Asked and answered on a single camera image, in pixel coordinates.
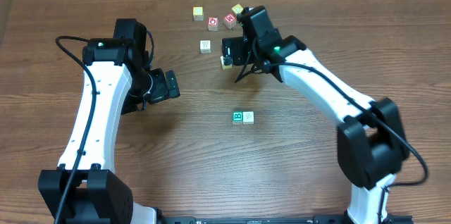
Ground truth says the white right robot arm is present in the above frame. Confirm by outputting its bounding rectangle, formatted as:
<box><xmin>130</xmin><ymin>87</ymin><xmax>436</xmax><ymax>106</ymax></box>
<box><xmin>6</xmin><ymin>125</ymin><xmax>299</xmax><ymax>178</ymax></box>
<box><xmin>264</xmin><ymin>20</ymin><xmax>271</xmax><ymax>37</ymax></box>
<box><xmin>222</xmin><ymin>6</ymin><xmax>412</xmax><ymax>223</ymax></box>

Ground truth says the yellow wooden block left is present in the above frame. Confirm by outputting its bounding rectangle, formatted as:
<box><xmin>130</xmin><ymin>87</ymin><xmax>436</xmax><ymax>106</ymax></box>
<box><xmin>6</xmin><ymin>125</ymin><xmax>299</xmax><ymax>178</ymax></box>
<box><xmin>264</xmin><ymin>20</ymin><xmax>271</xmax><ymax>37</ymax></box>
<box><xmin>192</xmin><ymin>6</ymin><xmax>204</xmax><ymax>21</ymax></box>

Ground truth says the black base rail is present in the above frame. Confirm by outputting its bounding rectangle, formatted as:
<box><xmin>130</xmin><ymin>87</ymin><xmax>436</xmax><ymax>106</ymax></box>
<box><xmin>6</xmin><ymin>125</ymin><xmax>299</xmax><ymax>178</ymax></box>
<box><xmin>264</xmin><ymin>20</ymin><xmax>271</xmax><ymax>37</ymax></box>
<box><xmin>157</xmin><ymin>214</ymin><xmax>347</xmax><ymax>224</ymax></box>

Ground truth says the yellow wooden block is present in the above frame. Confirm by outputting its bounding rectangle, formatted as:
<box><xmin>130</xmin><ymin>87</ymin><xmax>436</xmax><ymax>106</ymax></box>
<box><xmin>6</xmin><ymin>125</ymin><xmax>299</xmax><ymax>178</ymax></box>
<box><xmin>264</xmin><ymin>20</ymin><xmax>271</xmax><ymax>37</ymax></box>
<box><xmin>192</xmin><ymin>6</ymin><xmax>204</xmax><ymax>21</ymax></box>
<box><xmin>232</xmin><ymin>4</ymin><xmax>243</xmax><ymax>15</ymax></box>

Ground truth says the red wooden block left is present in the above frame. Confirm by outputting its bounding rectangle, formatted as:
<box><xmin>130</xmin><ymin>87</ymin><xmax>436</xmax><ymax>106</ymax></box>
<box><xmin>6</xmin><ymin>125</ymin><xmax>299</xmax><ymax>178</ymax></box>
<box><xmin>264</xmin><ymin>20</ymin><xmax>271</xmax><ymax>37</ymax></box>
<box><xmin>207</xmin><ymin>17</ymin><xmax>218</xmax><ymax>32</ymax></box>

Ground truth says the tan wooden picture block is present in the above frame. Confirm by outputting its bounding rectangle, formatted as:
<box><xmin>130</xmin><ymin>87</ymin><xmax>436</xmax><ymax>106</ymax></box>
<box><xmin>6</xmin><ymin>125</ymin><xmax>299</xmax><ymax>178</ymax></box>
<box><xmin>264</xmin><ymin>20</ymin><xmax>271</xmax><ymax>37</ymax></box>
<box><xmin>220</xmin><ymin>56</ymin><xmax>233</xmax><ymax>70</ymax></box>

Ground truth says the yellow wooden block upper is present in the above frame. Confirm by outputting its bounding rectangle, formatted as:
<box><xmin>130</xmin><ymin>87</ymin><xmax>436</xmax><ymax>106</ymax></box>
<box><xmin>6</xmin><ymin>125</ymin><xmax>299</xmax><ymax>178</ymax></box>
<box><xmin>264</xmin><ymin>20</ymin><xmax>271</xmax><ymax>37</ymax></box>
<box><xmin>232</xmin><ymin>4</ymin><xmax>243</xmax><ymax>15</ymax></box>

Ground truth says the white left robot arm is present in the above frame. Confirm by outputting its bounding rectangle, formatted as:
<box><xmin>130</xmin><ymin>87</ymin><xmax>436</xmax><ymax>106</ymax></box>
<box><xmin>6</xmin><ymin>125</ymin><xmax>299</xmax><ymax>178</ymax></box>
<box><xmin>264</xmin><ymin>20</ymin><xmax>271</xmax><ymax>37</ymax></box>
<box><xmin>38</xmin><ymin>18</ymin><xmax>180</xmax><ymax>224</ymax></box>

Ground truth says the green-edged wooden number block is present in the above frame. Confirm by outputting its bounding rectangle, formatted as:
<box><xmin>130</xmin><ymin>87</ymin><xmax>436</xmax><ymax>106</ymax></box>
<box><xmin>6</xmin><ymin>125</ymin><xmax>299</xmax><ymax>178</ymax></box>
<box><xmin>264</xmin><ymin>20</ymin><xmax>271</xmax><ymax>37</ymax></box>
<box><xmin>232</xmin><ymin>111</ymin><xmax>243</xmax><ymax>125</ymax></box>

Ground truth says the red wooden block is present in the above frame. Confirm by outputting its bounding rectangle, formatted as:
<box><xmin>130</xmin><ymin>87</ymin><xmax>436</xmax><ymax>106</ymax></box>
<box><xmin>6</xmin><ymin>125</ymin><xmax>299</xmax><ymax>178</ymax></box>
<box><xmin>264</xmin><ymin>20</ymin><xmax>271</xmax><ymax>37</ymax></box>
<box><xmin>223</xmin><ymin>13</ymin><xmax>237</xmax><ymax>30</ymax></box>
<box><xmin>207</xmin><ymin>17</ymin><xmax>218</xmax><ymax>32</ymax></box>

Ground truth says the white pattern wooden block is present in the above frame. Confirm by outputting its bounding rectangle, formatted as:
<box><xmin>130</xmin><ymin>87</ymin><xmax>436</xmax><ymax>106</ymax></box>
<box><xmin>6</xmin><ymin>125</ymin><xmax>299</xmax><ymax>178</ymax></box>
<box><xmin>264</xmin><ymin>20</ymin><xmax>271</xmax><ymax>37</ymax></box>
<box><xmin>242</xmin><ymin>111</ymin><xmax>254</xmax><ymax>125</ymax></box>

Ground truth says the red wooden block right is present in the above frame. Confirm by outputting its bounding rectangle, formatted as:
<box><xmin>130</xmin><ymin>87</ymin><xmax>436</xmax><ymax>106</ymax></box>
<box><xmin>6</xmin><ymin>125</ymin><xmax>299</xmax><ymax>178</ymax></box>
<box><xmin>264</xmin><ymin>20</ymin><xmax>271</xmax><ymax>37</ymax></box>
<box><xmin>223</xmin><ymin>13</ymin><xmax>237</xmax><ymax>30</ymax></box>

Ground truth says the pale wooden block far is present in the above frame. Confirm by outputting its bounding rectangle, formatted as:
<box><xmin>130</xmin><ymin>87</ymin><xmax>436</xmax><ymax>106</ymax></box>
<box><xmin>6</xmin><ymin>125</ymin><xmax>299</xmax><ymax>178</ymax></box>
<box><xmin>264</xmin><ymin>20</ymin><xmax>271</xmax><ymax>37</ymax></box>
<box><xmin>199</xmin><ymin>40</ymin><xmax>211</xmax><ymax>54</ymax></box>

